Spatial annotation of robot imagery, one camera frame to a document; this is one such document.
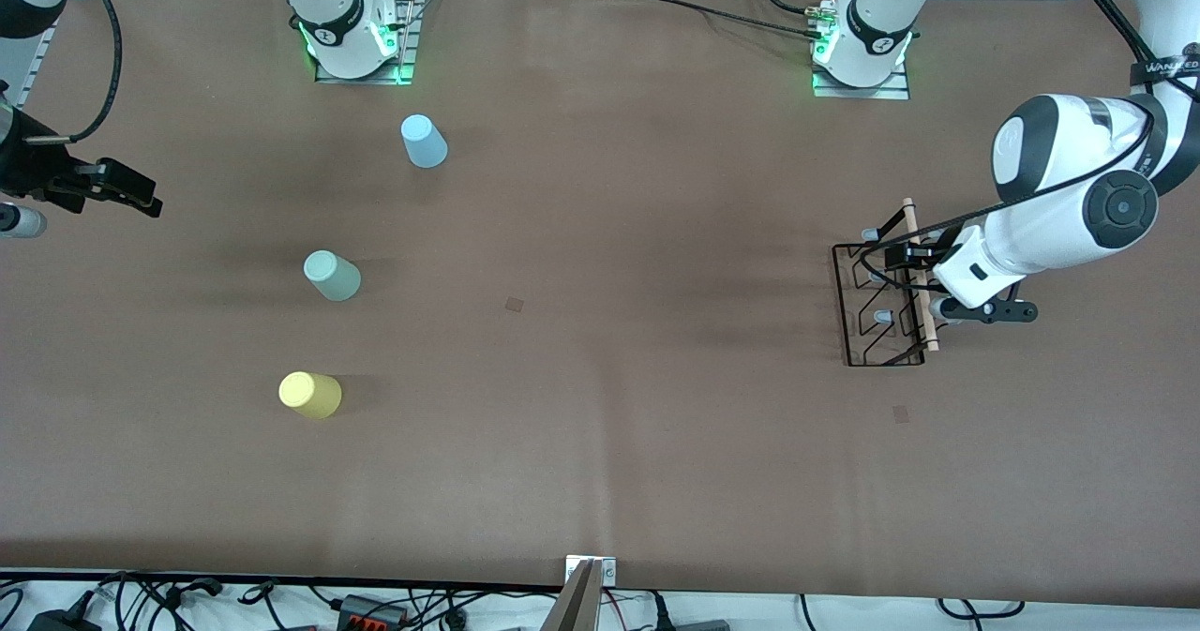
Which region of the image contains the thin black table cable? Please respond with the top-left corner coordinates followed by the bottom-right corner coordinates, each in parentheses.
top-left (600, 0), bottom-right (828, 43)

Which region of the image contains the brown table mat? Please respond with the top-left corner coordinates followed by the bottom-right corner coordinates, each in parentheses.
top-left (0, 0), bottom-right (1200, 606)

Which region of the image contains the pale green plastic cup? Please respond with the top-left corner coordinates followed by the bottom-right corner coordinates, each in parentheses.
top-left (303, 249), bottom-right (363, 303)

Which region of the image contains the black wire cup holder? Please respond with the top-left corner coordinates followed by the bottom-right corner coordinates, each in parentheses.
top-left (832, 198), bottom-right (941, 368)

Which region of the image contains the black left arm strap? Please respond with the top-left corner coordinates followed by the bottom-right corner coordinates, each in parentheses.
top-left (1130, 45), bottom-right (1200, 88)

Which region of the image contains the aluminium camera pole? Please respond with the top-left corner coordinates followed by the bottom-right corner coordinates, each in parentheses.
top-left (539, 559), bottom-right (606, 631)

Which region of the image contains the black looped floor cable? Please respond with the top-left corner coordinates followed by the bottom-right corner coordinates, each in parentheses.
top-left (937, 597), bottom-right (1025, 620)

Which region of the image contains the light blue plastic cup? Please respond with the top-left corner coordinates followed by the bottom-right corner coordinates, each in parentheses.
top-left (400, 113), bottom-right (449, 170)

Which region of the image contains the black power adapter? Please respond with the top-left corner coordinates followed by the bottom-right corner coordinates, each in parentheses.
top-left (26, 606), bottom-right (102, 631)

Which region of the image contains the yellow plastic cup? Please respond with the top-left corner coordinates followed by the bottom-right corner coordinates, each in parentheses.
top-left (278, 371), bottom-right (344, 421)

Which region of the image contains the black orange connector box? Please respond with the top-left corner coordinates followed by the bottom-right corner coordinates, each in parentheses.
top-left (336, 593), bottom-right (411, 629)

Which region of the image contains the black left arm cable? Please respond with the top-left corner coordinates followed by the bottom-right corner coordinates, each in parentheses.
top-left (858, 0), bottom-right (1159, 287)

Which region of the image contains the metal pole bracket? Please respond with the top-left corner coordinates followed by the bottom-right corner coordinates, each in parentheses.
top-left (564, 555), bottom-right (618, 587)

